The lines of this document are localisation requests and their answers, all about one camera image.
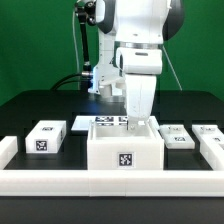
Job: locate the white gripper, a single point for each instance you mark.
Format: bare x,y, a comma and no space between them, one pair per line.
140,68

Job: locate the white cabinet body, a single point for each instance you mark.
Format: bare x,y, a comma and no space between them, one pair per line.
117,148

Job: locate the white cabinet door piece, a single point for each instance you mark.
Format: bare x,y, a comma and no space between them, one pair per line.
176,137

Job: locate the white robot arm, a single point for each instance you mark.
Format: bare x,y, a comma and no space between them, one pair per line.
131,44

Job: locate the flat white tagged panel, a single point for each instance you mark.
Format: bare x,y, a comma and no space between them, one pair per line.
82,122

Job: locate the small white tagged box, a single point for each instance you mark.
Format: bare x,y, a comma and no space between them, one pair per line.
46,137

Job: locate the black camera stand pole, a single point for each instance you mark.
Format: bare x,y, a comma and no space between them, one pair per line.
85,12

